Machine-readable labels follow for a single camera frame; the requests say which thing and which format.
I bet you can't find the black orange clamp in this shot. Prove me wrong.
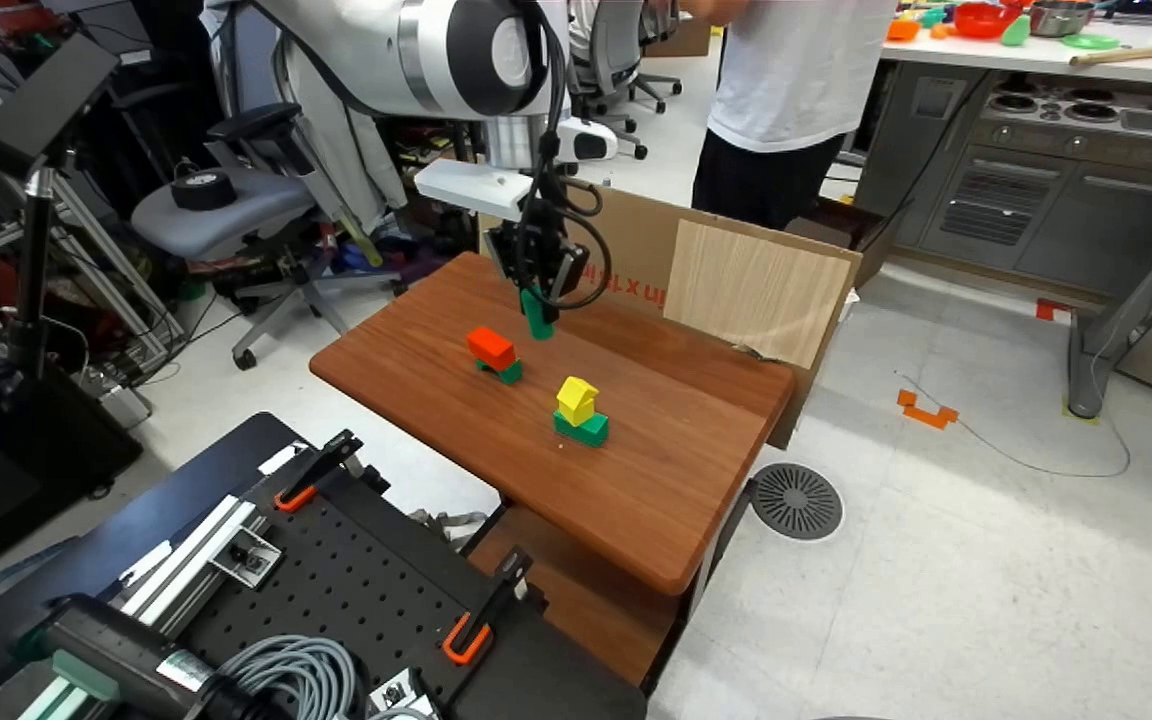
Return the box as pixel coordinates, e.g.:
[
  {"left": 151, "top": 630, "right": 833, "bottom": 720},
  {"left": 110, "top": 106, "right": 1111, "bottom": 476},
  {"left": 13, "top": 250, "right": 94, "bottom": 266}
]
[
  {"left": 439, "top": 549, "right": 547, "bottom": 669},
  {"left": 272, "top": 428, "right": 364, "bottom": 517}
]

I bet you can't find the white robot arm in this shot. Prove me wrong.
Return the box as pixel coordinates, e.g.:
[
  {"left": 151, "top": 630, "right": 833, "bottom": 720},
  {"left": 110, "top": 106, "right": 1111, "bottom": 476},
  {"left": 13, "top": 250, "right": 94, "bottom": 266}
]
[{"left": 255, "top": 0, "right": 587, "bottom": 330}]

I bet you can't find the black perforated breadboard plate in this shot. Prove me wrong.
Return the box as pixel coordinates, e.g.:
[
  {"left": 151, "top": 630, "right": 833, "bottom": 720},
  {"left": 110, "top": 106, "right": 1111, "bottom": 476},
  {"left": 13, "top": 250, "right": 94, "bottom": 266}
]
[{"left": 0, "top": 410, "right": 650, "bottom": 720}]

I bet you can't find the light plywood panel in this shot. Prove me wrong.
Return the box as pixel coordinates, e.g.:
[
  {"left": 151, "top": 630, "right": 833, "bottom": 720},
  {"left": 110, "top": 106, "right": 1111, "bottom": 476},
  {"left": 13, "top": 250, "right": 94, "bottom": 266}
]
[{"left": 666, "top": 219, "right": 857, "bottom": 367}]

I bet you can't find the grey cabinet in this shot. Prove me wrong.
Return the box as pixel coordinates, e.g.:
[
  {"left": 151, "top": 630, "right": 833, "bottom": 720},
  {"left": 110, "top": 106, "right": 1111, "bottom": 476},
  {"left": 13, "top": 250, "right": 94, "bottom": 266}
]
[{"left": 857, "top": 66, "right": 1152, "bottom": 301}]

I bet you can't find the black orange clamp near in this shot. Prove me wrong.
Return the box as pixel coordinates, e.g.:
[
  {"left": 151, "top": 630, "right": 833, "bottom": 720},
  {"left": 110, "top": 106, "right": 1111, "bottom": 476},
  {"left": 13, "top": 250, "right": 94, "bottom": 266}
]
[{"left": 439, "top": 549, "right": 547, "bottom": 669}]

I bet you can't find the black orange clamp far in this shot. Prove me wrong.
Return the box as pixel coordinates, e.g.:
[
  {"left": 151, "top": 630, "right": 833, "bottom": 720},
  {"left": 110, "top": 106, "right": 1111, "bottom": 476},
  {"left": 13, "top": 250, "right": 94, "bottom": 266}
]
[{"left": 272, "top": 428, "right": 364, "bottom": 517}]

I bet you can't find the grey office chair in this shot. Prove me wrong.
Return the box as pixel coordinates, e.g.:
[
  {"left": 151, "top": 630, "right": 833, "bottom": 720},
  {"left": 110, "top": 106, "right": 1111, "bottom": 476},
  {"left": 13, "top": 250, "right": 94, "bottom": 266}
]
[{"left": 131, "top": 106, "right": 405, "bottom": 372}]

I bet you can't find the orange floor bracket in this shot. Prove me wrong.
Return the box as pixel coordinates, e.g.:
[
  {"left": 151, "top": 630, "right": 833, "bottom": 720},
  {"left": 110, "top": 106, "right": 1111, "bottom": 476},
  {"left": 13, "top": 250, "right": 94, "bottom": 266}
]
[{"left": 895, "top": 387, "right": 960, "bottom": 432}]

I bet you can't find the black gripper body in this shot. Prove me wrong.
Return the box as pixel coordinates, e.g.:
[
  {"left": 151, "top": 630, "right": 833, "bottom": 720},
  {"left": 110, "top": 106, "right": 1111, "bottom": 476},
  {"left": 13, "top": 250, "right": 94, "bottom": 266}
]
[{"left": 490, "top": 205, "right": 587, "bottom": 297}]

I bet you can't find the green base block under orange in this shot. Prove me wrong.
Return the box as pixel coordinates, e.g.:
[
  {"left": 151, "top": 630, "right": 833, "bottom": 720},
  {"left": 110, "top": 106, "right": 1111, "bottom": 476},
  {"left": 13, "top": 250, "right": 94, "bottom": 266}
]
[{"left": 476, "top": 361, "right": 524, "bottom": 384}]

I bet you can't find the round black floor grate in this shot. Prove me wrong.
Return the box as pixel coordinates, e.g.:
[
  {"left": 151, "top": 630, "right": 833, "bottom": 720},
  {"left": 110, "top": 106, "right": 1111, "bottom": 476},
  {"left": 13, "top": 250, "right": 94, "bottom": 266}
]
[{"left": 753, "top": 463, "right": 846, "bottom": 540}]

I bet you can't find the yellow house-shaped block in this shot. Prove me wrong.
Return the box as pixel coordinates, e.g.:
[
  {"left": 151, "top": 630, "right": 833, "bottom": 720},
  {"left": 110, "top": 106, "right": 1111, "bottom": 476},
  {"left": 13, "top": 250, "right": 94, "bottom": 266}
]
[{"left": 556, "top": 377, "right": 600, "bottom": 428}]

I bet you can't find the orange-red rectangular block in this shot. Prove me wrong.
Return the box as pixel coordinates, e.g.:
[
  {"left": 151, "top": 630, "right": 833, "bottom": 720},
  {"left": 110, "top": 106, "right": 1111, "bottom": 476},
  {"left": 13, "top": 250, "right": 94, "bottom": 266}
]
[{"left": 467, "top": 330, "right": 515, "bottom": 372}]

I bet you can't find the brown cardboard board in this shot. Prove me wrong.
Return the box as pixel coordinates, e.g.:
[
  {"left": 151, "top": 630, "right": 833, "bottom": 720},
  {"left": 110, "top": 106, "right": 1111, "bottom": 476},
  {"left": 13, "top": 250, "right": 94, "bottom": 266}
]
[{"left": 594, "top": 188, "right": 822, "bottom": 444}]

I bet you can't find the standing person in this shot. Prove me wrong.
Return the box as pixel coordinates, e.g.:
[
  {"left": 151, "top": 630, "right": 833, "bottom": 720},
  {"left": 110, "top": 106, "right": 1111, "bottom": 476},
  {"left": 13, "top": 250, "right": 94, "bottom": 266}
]
[{"left": 679, "top": 0, "right": 895, "bottom": 230}]

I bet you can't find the green cylinder block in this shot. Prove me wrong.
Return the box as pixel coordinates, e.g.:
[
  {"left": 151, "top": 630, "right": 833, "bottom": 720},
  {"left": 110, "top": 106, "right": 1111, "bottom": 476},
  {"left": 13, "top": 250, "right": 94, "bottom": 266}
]
[{"left": 519, "top": 291, "right": 553, "bottom": 339}]

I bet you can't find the white workbench with toys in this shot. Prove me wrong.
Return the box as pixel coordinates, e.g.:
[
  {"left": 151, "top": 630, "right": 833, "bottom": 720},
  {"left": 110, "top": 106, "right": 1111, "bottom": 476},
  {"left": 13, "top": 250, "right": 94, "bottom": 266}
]
[{"left": 885, "top": 14, "right": 1152, "bottom": 84}]

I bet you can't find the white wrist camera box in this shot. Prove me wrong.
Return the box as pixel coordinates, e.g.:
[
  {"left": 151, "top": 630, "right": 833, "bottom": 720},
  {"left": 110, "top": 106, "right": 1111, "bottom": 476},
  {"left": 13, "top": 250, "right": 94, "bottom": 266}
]
[{"left": 411, "top": 160, "right": 531, "bottom": 219}]

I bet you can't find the grey coiled cable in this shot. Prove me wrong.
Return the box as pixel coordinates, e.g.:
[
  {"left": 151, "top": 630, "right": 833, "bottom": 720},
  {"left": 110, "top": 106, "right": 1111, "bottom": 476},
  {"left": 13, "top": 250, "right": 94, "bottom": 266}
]
[{"left": 215, "top": 630, "right": 364, "bottom": 720}]

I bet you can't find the green block under yellow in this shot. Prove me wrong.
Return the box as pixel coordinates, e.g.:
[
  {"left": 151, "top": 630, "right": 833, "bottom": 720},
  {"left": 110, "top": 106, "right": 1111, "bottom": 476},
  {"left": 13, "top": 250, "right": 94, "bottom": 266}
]
[{"left": 553, "top": 414, "right": 612, "bottom": 448}]

